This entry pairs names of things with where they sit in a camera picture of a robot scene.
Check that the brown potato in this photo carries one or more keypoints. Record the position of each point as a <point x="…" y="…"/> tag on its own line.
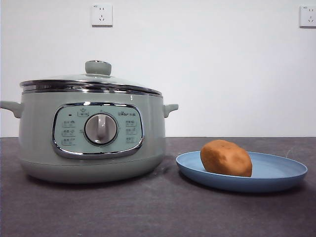
<point x="224" y="158"/>

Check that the glass lid with green knob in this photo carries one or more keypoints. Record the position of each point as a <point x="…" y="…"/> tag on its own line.
<point x="97" y="67"/>

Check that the pale green electric steamer pot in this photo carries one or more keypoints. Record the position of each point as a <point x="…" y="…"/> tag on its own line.
<point x="37" y="128"/>

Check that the blue round plate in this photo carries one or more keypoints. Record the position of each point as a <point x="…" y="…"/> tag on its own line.
<point x="276" y="172"/>

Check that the white wall socket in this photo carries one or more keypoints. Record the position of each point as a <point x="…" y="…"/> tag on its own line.
<point x="102" y="15"/>
<point x="308" y="16"/>

